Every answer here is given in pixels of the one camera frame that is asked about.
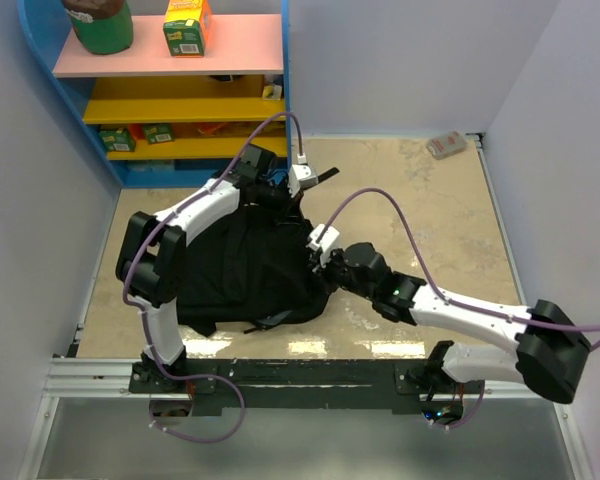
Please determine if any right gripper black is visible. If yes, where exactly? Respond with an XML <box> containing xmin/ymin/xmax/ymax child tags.
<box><xmin>305</xmin><ymin>246</ymin><xmax>376</xmax><ymax>302</ymax></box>

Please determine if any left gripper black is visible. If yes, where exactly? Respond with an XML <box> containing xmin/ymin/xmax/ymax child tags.
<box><xmin>254</xmin><ymin>174</ymin><xmax>303</xmax><ymax>225</ymax></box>

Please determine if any black student backpack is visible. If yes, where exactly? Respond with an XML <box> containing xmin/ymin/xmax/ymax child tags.
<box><xmin>177</xmin><ymin>202</ymin><xmax>329</xmax><ymax>337</ymax></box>

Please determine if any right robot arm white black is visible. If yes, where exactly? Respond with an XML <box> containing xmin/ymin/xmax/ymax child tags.
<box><xmin>308</xmin><ymin>241</ymin><xmax>591</xmax><ymax>404</ymax></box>

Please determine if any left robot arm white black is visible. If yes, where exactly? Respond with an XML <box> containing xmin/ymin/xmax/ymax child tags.
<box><xmin>115</xmin><ymin>144</ymin><xmax>317</xmax><ymax>392</ymax></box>

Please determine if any green brown bag on shelf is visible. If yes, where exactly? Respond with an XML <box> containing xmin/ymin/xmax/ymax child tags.
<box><xmin>62</xmin><ymin>0</ymin><xmax>134</xmax><ymax>55</ymax></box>

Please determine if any orange snack packet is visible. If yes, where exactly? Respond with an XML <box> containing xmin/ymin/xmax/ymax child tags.
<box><xmin>195</xmin><ymin>122</ymin><xmax>229</xmax><ymax>136</ymax></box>

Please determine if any small yellow white box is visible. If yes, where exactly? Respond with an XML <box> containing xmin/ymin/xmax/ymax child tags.
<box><xmin>261</xmin><ymin>84</ymin><xmax>284</xmax><ymax>101</ymax></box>

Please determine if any green small box right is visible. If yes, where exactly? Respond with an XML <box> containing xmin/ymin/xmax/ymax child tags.
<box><xmin>141</xmin><ymin>123</ymin><xmax>175</xmax><ymax>145</ymax></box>

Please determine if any green small box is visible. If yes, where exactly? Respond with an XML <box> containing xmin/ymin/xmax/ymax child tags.
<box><xmin>98</xmin><ymin>126</ymin><xmax>136</xmax><ymax>153</ymax></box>
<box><xmin>141</xmin><ymin>123</ymin><xmax>175</xmax><ymax>145</ymax></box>

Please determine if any blue shelf unit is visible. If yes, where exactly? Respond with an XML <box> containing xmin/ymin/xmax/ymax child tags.
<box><xmin>17</xmin><ymin>1</ymin><xmax>292</xmax><ymax>188</ymax></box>

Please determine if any grey red packet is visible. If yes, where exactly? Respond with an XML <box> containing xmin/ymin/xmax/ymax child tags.
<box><xmin>426</xmin><ymin>131</ymin><xmax>468</xmax><ymax>160</ymax></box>

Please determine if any green small box left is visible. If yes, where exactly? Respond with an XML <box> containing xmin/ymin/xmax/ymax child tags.
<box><xmin>98</xmin><ymin>126</ymin><xmax>136</xmax><ymax>153</ymax></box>

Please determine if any yellow green box on shelf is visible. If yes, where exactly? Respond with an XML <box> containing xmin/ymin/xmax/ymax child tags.
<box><xmin>163</xmin><ymin>0</ymin><xmax>212</xmax><ymax>57</ymax></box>

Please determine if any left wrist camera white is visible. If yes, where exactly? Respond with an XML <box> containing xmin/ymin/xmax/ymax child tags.
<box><xmin>287</xmin><ymin>154</ymin><xmax>319</xmax><ymax>198</ymax></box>

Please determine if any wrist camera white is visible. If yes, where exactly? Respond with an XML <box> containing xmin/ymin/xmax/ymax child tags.
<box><xmin>287</xmin><ymin>154</ymin><xmax>319</xmax><ymax>198</ymax></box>
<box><xmin>308</xmin><ymin>224</ymin><xmax>340</xmax><ymax>267</ymax></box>

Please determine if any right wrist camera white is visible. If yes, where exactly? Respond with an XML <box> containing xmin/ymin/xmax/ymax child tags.
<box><xmin>308</xmin><ymin>224</ymin><xmax>340</xmax><ymax>267</ymax></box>

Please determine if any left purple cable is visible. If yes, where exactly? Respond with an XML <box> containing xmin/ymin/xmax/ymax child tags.
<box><xmin>122</xmin><ymin>112</ymin><xmax>306</xmax><ymax>445</ymax></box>

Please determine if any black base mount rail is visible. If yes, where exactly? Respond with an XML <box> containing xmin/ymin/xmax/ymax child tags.
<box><xmin>129</xmin><ymin>359</ymin><xmax>481</xmax><ymax>416</ymax></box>

